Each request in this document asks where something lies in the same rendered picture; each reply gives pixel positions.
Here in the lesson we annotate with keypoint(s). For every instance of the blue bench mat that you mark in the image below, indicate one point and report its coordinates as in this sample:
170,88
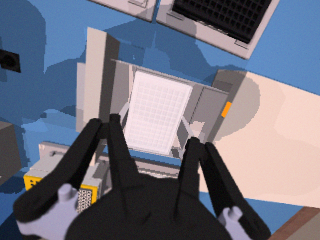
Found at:
50,37

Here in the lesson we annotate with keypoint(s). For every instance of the blue open-top bin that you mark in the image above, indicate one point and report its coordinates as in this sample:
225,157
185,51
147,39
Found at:
9,192

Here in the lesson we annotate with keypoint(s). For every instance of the black multiwell plate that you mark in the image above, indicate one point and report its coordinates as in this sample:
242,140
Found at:
238,19

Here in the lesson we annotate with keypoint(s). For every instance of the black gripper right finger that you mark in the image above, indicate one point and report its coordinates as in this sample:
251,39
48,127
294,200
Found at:
229,205

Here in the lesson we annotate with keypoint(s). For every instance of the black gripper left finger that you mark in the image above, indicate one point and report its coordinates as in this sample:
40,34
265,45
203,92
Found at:
47,208

